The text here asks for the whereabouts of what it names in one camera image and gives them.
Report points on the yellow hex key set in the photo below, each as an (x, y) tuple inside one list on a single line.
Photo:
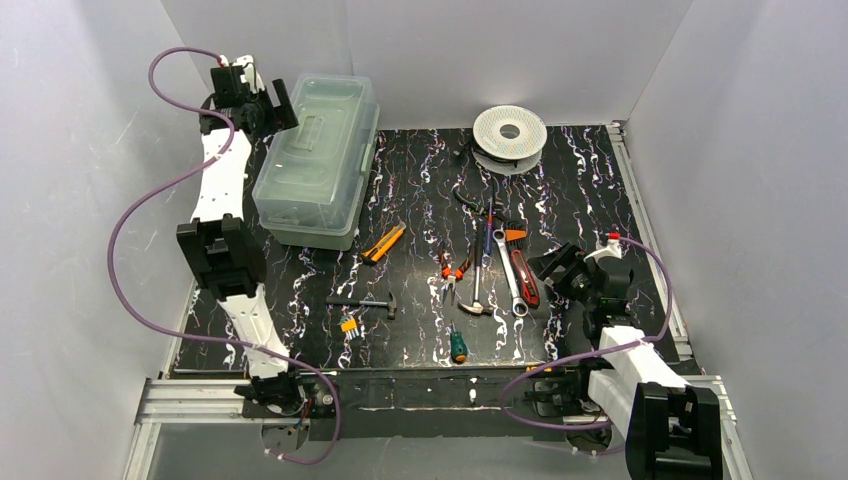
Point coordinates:
[(350, 327)]

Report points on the white filament spool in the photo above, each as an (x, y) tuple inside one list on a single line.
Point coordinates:
[(508, 140)]

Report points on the yellow black screwdriver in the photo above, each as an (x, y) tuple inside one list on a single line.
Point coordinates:
[(538, 369)]

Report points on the black marbled table mat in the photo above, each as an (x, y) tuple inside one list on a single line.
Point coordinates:
[(576, 194)]

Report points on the green plastic tool box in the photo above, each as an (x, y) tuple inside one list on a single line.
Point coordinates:
[(311, 187)]

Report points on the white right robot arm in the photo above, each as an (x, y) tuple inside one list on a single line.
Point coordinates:
[(671, 428)]

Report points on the green handled screwdriver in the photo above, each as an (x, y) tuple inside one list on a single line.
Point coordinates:
[(458, 347)]

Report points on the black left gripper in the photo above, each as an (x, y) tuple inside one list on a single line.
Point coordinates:
[(281, 105)]

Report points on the orange utility knife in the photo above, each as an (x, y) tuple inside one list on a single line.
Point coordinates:
[(373, 255)]

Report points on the red needle nose pliers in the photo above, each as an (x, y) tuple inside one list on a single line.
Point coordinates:
[(451, 276)]

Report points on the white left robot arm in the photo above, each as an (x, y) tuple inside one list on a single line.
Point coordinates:
[(217, 242)]

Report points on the red black utility knife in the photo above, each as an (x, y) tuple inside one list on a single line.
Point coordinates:
[(527, 285)]

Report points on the small black hammer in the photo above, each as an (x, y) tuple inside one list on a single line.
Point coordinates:
[(390, 304)]

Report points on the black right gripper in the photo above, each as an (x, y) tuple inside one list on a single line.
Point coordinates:
[(557, 270)]

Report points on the orange black hex key holder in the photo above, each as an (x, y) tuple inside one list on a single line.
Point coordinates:
[(516, 233)]

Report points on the silver combination wrench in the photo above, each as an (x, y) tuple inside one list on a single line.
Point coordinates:
[(518, 306)]

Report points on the blue handled screwdriver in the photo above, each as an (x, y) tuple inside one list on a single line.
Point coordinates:
[(488, 230)]

